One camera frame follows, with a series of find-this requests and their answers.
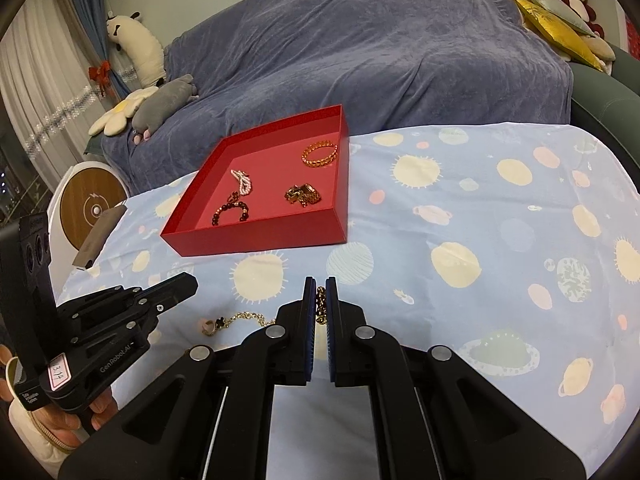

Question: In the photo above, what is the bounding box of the dark green sofa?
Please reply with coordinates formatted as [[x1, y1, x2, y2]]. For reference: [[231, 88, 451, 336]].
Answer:
[[482, 0, 640, 133]]

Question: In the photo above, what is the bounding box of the black bead bracelet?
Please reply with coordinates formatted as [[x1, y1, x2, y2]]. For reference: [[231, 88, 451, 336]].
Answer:
[[210, 192, 251, 227]]

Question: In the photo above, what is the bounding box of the cream flower shaped pillow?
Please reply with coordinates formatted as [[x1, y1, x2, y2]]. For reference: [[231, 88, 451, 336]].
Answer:
[[89, 86, 160, 137]]

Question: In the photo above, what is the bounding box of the yellow satin pillow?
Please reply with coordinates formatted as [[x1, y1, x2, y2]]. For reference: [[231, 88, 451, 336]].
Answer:
[[515, 0, 606, 73]]

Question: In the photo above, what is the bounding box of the blue curtain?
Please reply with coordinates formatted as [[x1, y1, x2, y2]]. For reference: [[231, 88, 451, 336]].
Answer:
[[65, 0, 131, 91]]

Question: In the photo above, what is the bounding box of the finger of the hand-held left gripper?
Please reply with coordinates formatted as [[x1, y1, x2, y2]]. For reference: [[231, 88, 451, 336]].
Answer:
[[56, 285, 146, 321], [62, 272, 199, 346]]

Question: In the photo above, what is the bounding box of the gold braided bangle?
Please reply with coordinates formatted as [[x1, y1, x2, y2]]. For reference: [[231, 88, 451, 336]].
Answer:
[[301, 141, 339, 169]]

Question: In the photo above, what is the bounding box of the red curtain bow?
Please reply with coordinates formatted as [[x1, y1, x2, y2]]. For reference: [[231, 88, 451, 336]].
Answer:
[[89, 60, 112, 96]]

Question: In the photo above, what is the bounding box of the red cardboard box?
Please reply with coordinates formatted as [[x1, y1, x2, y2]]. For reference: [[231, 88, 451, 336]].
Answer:
[[160, 105, 349, 258]]

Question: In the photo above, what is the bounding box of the silver grey pillow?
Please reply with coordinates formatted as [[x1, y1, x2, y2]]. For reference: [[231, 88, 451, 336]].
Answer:
[[512, 0, 598, 38]]

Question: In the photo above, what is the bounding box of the person's left forearm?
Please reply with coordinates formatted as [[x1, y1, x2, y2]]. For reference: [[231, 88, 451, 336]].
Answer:
[[7, 395, 76, 472]]

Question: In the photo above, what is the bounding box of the red wall hanging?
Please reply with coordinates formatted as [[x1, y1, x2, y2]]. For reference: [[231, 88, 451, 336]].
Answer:
[[622, 12, 640, 61]]

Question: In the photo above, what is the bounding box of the brown flat case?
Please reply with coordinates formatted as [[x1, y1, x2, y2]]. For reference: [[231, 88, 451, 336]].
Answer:
[[72, 204, 127, 269]]

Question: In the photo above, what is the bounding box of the gold wrist watch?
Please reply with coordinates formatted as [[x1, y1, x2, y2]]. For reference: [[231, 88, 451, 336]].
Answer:
[[284, 183, 322, 207]]

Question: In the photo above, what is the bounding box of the white sheer curtain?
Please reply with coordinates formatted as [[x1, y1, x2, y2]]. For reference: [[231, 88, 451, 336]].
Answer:
[[0, 0, 123, 196]]

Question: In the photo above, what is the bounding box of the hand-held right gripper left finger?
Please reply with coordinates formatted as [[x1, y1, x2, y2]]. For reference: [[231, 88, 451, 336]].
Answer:
[[57, 276, 317, 480]]

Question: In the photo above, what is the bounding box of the beige pillow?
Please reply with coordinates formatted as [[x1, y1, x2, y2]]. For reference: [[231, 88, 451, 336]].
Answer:
[[582, 35, 616, 73]]

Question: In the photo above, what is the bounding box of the white pearl bracelet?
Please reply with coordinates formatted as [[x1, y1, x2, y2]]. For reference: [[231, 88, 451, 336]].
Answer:
[[230, 168, 253, 196]]

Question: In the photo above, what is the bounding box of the white round device wooden face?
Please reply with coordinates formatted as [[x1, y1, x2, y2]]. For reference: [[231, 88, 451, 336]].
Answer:
[[47, 160, 131, 251]]

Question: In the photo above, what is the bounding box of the grey plush toy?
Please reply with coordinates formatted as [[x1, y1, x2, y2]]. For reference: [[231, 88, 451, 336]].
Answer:
[[131, 74, 200, 143]]

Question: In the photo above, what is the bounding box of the gold clover necklace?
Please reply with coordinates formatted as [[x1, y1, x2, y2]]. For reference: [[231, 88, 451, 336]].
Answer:
[[199, 311, 277, 337]]

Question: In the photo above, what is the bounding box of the blue-grey sofa blanket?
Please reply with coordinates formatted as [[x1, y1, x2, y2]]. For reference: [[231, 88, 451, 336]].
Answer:
[[101, 0, 575, 196]]

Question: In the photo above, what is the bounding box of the person's left hand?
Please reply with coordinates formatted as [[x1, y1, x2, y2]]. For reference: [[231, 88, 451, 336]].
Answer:
[[47, 389, 119, 453]]

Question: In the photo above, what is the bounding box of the white alpaca plush toy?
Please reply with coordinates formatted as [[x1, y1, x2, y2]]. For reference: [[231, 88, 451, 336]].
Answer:
[[105, 10, 167, 88]]

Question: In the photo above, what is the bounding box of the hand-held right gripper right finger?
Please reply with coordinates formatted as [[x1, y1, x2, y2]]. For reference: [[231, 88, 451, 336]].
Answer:
[[325, 276, 587, 480]]

